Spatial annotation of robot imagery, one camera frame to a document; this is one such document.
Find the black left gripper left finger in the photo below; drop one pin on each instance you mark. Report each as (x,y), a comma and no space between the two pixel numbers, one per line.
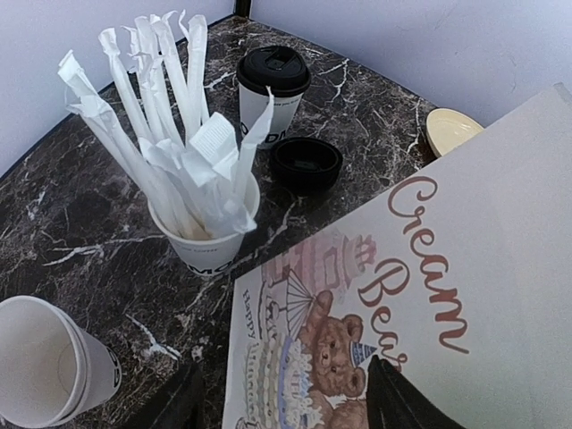
(179,403)

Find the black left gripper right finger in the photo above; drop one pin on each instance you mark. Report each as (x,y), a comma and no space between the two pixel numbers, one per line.
(393,402)

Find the stack of white paper cups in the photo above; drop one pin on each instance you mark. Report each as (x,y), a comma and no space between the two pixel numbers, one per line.
(51,370)

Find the white paper takeout bag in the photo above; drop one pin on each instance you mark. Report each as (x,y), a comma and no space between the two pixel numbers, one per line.
(458,277)

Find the stack of black cup lids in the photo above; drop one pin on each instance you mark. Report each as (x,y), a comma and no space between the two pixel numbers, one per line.
(305,166)

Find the white cup holding straws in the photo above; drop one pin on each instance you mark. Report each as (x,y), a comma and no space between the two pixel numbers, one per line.
(211,248)

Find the cream yellow plate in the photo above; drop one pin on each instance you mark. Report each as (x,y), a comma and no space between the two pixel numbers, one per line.
(447,129)

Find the bundle of white wrapped straws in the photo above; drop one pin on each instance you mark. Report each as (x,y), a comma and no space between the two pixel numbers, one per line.
(168,112)

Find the black corner frame post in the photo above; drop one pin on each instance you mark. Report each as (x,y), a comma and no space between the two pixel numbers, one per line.
(242,8)

